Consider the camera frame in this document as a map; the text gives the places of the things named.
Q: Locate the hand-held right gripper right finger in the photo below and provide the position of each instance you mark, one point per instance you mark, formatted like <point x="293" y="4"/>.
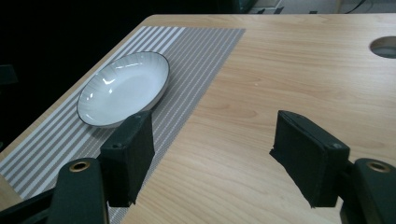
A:
<point x="308" y="158"/>

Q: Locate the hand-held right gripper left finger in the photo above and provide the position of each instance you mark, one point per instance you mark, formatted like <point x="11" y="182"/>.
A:
<point x="130" y="155"/>

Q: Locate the white plate with dark rim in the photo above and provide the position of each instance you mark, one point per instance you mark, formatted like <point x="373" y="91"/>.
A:
<point x="124" y="88"/>

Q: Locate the grey striped placemat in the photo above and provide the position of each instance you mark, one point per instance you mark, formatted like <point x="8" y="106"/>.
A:
<point x="193" y="62"/>

